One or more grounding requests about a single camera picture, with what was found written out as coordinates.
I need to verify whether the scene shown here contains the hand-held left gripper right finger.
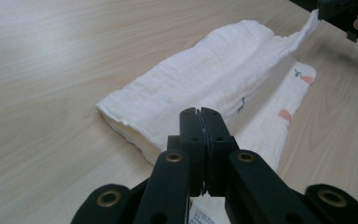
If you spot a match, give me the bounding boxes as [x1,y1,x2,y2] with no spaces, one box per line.
[200,106,241,198]

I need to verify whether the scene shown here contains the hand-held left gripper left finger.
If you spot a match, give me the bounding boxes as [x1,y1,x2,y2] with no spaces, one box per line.
[167,106,207,198]

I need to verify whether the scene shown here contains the white muslin towel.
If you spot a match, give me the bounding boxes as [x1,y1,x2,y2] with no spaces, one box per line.
[95,8,322,224]

